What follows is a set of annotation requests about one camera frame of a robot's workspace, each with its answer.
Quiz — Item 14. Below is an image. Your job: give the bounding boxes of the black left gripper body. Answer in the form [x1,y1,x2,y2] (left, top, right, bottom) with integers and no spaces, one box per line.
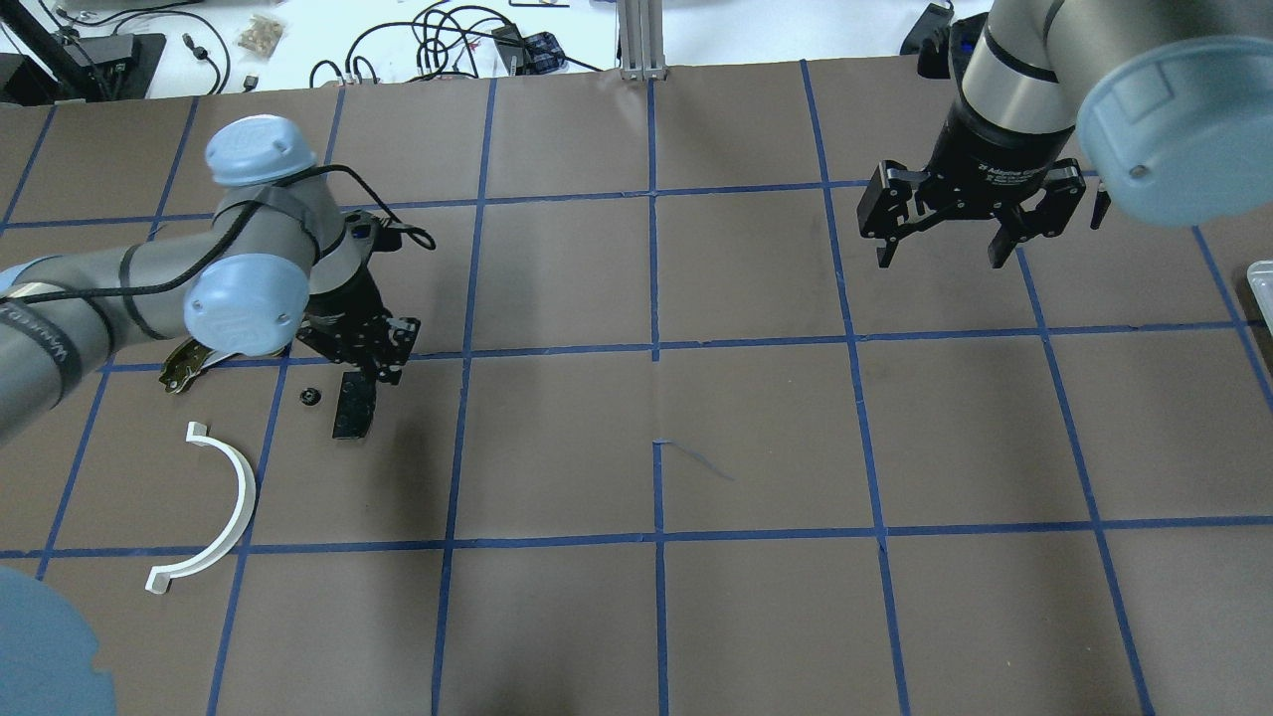
[297,268,423,382]

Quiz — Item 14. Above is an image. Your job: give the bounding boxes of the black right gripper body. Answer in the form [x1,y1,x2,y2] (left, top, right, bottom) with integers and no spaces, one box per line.
[858,99,1087,245]

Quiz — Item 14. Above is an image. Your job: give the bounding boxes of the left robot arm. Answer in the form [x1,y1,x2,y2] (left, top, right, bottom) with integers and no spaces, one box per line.
[3,113,420,715]

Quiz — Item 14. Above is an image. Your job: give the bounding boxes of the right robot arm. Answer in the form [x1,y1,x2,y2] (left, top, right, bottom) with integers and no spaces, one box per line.
[855,1,1272,269]

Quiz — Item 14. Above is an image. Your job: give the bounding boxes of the black brake pad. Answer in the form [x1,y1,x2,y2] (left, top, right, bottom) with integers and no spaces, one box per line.
[331,371,377,441]

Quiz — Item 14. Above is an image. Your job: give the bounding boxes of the black power adapter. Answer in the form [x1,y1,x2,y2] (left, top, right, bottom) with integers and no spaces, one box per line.
[897,1,956,56]

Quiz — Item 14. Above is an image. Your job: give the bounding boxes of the olive brake shoe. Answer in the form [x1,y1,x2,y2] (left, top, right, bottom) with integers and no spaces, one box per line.
[158,338,286,395]

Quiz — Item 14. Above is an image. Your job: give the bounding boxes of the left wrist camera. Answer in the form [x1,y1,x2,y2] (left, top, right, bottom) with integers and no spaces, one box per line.
[344,210,437,254]

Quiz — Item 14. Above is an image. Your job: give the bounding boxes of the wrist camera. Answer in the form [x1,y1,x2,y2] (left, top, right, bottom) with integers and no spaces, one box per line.
[344,210,437,254]
[917,13,990,82]

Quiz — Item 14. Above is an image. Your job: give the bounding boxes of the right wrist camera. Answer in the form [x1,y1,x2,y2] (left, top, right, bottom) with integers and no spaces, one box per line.
[917,13,990,82]

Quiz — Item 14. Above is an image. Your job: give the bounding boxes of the black tangled cables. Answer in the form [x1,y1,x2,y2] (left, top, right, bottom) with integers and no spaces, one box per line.
[308,3,603,89]

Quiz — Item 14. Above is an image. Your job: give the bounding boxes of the white curved plastic bracket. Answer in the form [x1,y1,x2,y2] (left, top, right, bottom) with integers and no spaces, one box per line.
[145,422,258,598]

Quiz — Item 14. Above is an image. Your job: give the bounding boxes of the aluminium frame post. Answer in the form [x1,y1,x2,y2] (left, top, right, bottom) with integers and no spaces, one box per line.
[615,0,667,82]

